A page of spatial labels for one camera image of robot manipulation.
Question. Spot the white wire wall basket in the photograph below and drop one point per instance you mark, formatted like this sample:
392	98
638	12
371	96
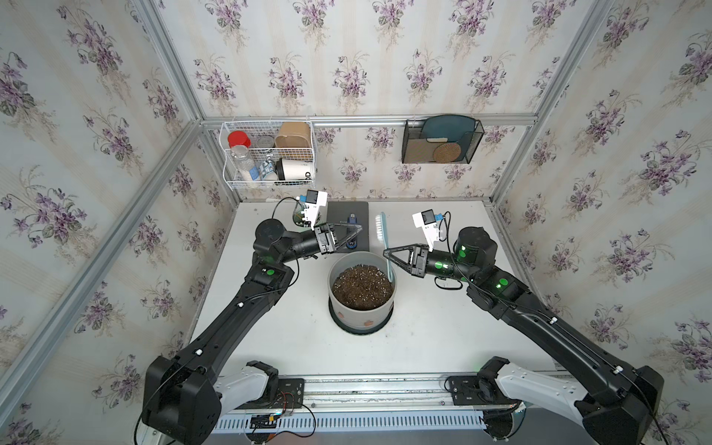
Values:
265	154

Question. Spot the clear plastic bottle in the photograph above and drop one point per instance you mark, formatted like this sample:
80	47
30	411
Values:
244	163

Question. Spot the red lidded jar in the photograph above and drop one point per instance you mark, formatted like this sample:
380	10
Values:
238	138

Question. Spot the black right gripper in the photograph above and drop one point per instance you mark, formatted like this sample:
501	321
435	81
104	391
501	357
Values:
413	266

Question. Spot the white black cup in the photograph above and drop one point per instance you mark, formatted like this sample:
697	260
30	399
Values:
290	170

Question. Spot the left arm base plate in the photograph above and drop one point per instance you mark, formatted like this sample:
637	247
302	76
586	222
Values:
279	393

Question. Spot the blue black utility knife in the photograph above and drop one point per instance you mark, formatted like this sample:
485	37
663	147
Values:
351	219

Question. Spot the white ceramic pot with soil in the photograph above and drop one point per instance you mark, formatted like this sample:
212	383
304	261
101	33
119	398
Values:
361	298

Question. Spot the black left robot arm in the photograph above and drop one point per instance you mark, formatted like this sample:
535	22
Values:
186	395

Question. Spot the dark grey mat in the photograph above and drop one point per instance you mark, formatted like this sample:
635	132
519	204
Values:
339	211

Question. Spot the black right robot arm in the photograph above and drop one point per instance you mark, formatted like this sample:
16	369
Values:
613	401

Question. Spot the black mesh wall organizer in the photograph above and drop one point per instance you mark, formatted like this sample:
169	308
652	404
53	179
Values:
418	150

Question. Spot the green pen holder cup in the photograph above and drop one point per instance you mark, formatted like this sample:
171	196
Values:
299	216

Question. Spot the teal plate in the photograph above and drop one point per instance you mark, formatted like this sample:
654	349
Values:
454	128

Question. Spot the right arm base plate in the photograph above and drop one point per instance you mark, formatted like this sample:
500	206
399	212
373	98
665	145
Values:
469	390

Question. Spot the round cork coaster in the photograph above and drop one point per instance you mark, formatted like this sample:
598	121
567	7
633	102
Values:
447	153

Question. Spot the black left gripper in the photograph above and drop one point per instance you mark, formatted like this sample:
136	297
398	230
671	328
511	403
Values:
330	243

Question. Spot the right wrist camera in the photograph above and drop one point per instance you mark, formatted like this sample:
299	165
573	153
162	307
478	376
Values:
430	223

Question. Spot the small circuit board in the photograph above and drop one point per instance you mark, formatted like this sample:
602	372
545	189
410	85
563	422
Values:
264	422

